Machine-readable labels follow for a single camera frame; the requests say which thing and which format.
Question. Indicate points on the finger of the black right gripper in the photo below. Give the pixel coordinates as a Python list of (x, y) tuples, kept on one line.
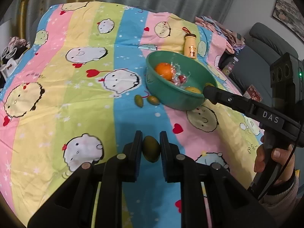
[(237, 104)]

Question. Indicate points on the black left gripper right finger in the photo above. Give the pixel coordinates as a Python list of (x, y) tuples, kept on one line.
[(210, 195)]

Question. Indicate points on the orange fruit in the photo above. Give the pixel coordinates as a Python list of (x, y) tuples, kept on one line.
[(165, 70)]

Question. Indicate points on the wrapped red fruit right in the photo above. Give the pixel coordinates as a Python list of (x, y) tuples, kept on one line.
[(180, 77)]

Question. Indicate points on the framed wall picture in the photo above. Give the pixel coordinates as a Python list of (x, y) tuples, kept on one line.
[(287, 13)]

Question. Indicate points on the colourful striped cartoon tablecloth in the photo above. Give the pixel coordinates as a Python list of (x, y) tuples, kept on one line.
[(79, 81)]

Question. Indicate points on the green plastic bowl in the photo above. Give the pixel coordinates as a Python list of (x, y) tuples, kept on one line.
[(185, 91)]

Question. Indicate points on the small green lime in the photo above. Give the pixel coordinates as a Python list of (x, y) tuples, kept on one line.
[(139, 101)]

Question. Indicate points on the small green lime hidden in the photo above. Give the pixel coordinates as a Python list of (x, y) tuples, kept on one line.
[(153, 100)]

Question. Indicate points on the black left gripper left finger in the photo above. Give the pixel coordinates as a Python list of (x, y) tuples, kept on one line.
[(92, 195)]

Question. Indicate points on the yellow small bottle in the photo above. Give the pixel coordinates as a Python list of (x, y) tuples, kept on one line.
[(189, 44)]

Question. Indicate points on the grey sofa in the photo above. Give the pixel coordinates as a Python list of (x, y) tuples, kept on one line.
[(262, 48)]

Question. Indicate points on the right hand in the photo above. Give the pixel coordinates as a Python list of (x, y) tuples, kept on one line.
[(278, 155)]

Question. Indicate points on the yellow lemon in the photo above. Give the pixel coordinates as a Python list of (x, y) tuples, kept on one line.
[(193, 89)]

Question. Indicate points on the black and white bag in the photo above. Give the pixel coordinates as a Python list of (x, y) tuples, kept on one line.
[(10, 57)]

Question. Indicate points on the folded pink cloth pile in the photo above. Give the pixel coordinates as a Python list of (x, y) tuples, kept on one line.
[(234, 41)]

